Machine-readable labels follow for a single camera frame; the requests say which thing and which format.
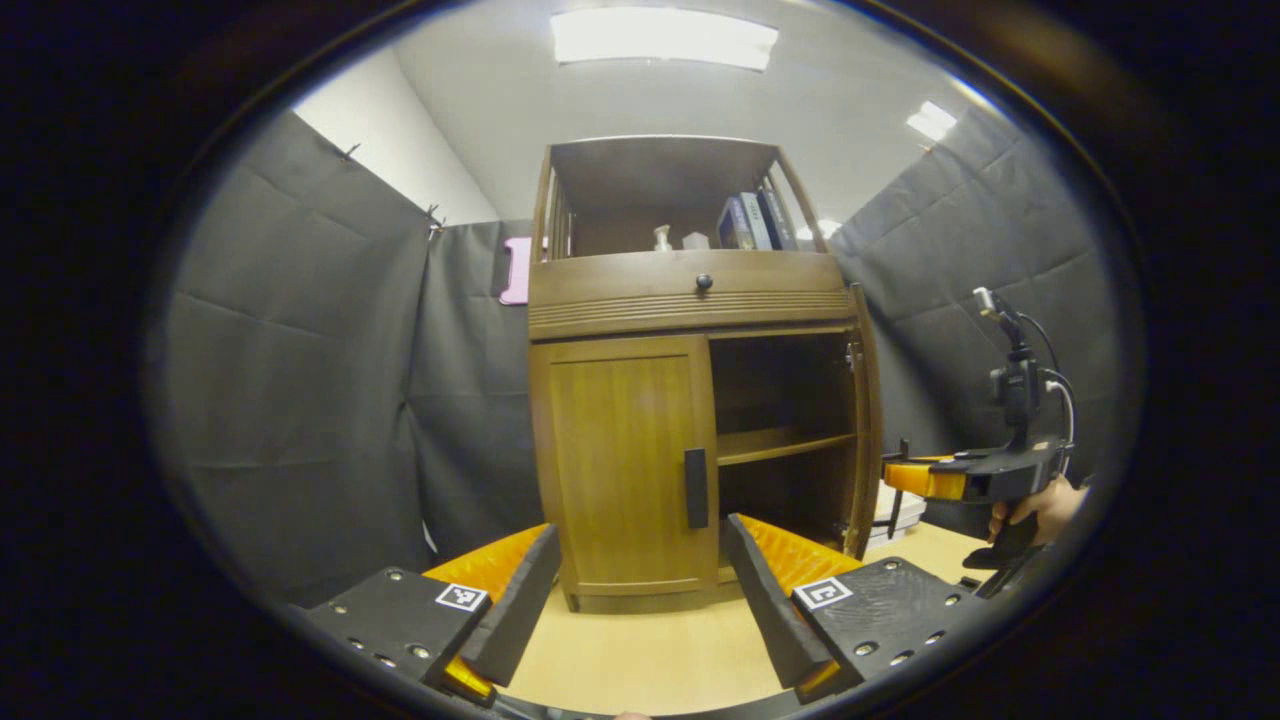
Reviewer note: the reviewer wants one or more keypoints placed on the dark blue book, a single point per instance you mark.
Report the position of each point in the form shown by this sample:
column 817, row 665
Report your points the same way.
column 732, row 225

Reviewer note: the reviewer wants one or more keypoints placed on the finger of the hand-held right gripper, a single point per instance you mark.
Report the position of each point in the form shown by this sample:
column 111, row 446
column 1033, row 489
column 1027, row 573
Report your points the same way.
column 920, row 477

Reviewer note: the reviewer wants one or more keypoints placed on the wooden double-door shoe cabinet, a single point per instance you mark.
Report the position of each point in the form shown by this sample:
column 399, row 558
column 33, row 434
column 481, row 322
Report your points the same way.
column 650, row 185

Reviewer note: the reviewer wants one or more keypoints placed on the wooden cabinet drawer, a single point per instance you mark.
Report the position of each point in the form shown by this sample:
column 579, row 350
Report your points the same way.
column 620, row 290

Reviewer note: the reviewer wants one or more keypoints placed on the wooden cabinet shelf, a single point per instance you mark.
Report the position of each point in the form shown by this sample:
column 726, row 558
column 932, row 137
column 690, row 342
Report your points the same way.
column 770, row 445

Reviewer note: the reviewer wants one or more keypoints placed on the light blue book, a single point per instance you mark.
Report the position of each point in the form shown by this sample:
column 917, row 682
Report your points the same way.
column 756, row 220

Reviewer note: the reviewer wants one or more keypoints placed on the small ceiling light panel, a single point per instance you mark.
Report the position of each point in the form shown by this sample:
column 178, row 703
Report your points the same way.
column 931, row 120

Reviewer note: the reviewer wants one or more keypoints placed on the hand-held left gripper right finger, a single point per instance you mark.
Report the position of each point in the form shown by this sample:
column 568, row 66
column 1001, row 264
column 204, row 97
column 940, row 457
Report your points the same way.
column 765, row 600

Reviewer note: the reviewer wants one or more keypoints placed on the stack of white books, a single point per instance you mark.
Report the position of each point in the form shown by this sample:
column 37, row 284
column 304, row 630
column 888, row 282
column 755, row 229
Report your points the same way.
column 908, row 510

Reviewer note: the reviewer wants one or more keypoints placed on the wooden cabinet door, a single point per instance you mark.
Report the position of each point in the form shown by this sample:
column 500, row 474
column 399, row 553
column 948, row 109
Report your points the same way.
column 866, row 420
column 620, row 460

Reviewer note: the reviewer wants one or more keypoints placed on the black backdrop cloth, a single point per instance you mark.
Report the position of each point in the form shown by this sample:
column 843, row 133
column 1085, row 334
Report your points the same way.
column 300, row 380

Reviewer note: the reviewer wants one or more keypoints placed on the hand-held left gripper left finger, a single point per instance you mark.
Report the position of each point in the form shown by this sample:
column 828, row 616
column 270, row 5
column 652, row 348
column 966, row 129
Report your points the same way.
column 520, row 610

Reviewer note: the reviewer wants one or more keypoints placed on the small white box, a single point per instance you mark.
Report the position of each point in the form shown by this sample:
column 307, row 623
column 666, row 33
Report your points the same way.
column 695, row 241

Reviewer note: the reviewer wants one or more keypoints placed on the small pale bottle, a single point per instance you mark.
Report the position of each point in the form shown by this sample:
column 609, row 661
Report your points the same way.
column 662, row 238

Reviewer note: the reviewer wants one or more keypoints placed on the large ceiling light panel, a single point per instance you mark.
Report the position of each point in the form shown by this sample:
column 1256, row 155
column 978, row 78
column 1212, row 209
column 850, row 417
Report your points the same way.
column 665, row 38

